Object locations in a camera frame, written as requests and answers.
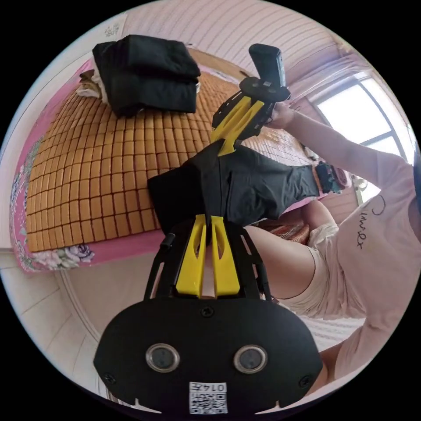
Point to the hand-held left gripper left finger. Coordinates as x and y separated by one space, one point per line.
189 266

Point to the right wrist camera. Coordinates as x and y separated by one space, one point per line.
266 64

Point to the black pants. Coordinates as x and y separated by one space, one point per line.
253 187

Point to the bed with woven mat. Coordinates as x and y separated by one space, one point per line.
98 184

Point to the person's body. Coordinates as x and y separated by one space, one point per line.
378 250

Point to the pile of clothes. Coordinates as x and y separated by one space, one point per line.
148 77

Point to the person's right forearm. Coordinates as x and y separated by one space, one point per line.
335 144

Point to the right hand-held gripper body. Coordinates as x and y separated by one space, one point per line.
269 93

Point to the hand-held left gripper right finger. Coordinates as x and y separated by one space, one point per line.
227 273

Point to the person's right hand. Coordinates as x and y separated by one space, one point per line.
283 115

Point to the window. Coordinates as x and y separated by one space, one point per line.
350 108

